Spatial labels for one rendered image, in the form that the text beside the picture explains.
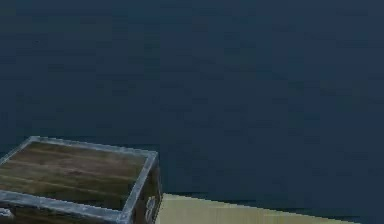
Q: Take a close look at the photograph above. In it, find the wooden chest with metal frame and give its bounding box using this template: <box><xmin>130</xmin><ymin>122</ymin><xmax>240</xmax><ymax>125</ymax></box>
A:
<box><xmin>0</xmin><ymin>135</ymin><xmax>164</xmax><ymax>224</ymax></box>

